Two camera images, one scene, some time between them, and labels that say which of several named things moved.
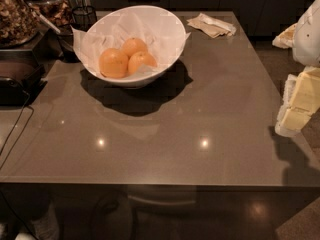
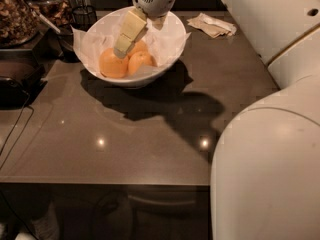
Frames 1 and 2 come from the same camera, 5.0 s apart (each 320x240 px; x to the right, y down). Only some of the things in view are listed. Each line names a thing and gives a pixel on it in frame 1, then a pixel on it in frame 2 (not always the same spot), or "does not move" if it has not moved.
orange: (137, 59) does not move
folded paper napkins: (211, 26) does not move
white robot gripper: (308, 34) to (156, 1)
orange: (134, 45) does not move
